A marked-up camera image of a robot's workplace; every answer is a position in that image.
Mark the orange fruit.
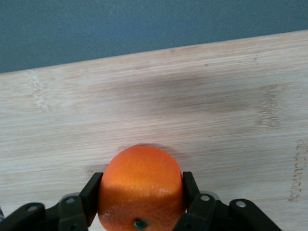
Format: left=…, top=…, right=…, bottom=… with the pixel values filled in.
left=97, top=145, right=186, bottom=231

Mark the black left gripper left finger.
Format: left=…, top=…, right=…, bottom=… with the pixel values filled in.
left=58, top=172, right=104, bottom=231

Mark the wooden cutting board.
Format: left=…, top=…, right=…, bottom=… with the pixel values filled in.
left=0, top=29, right=308, bottom=231

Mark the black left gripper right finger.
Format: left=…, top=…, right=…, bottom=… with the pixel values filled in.
left=173, top=171, right=217, bottom=231

